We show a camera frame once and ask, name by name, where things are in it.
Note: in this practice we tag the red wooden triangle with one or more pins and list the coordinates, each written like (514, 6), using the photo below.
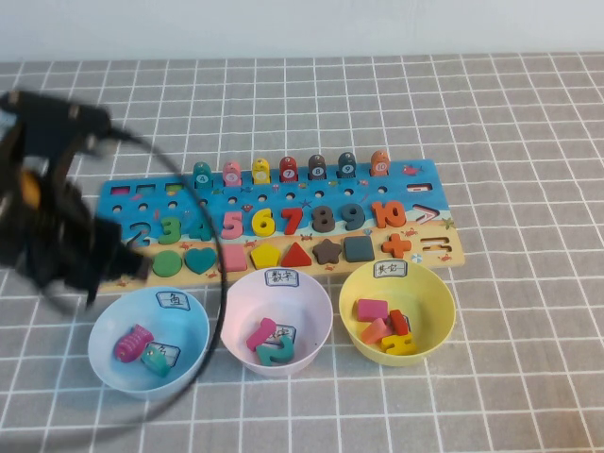
(296, 257)

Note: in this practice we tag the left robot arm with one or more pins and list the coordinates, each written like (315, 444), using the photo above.
(7, 156)

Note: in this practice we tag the orange wooden rhombus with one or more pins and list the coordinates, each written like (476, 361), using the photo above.
(374, 331)

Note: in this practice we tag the red wooden sign piece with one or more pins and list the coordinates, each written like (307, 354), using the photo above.
(398, 323)

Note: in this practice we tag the orange wooden plus sign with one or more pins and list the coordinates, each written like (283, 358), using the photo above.
(396, 245)

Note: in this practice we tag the dark blue wooden number nine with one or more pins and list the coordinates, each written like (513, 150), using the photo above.
(359, 214)

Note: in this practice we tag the pink wooden number five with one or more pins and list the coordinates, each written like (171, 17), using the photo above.
(236, 226)

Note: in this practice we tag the brown fish number eight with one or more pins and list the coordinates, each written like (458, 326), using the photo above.
(318, 166)

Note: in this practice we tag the teal fish number two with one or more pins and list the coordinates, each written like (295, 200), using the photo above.
(157, 363)

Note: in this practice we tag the teal wooden heart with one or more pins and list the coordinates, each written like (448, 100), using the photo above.
(199, 257)

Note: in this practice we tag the brown wooden number eight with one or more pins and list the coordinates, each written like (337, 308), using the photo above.
(324, 217)

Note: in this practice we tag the yellow wooden sign piece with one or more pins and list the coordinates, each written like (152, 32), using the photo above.
(398, 344)

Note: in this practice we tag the dark blue wooden square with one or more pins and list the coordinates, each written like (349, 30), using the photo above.
(358, 247)

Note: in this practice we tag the pink fish number five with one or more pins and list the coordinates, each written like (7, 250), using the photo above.
(231, 172)

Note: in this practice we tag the green wooden number three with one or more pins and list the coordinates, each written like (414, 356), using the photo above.
(174, 236)

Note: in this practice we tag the pink wooden number one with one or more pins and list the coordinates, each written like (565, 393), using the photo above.
(259, 335)

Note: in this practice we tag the teal wooden number four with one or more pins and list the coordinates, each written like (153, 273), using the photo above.
(198, 231)

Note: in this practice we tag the wooden number puzzle board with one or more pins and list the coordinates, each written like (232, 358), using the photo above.
(283, 196)

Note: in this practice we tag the light blue plastic bowl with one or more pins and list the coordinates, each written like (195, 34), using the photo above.
(189, 330)

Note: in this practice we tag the teal wooden number two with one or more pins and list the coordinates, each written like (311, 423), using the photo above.
(278, 354)

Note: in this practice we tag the orange fish number ten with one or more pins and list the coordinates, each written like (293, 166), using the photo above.
(380, 163)

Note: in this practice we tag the pink wooden trapezoid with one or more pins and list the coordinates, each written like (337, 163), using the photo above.
(236, 258)

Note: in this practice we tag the grey checkered tablecloth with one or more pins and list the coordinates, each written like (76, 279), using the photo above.
(519, 189)

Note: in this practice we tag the brown wooden star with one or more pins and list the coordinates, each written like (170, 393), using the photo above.
(327, 251)

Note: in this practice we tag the yellow wooden number six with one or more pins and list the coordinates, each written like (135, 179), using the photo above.
(257, 224)

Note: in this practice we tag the pink wooden rectangle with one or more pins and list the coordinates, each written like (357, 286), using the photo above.
(372, 310)

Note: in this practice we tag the red fish number seven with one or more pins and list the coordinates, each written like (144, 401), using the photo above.
(289, 169)

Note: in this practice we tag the teal fish number four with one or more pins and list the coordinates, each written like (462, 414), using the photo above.
(203, 174)

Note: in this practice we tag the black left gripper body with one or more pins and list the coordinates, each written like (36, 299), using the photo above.
(61, 236)

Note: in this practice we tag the green wooden circle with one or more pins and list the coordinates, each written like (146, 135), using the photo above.
(166, 261)

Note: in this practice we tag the yellow plastic bowl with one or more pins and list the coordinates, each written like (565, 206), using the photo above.
(429, 302)

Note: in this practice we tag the orange wooden number ten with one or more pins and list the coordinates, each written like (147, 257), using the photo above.
(377, 214)

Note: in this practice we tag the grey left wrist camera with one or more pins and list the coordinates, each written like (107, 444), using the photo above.
(101, 147)

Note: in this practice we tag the light pink plastic bowl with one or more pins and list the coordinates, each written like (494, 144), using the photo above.
(240, 307)

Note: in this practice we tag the yellow wooden pentagon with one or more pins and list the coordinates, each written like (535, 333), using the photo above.
(265, 256)

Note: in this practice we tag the magenta wooden fish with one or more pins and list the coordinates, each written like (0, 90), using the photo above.
(131, 344)

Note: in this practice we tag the dark blue fish number nine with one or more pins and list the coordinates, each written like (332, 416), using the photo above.
(347, 165)

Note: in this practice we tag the red wooden number seven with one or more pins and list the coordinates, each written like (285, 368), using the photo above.
(295, 212)

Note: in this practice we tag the yellow fish number six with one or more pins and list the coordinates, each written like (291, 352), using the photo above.
(261, 171)

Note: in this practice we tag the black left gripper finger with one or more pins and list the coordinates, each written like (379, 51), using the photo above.
(93, 288)
(127, 259)

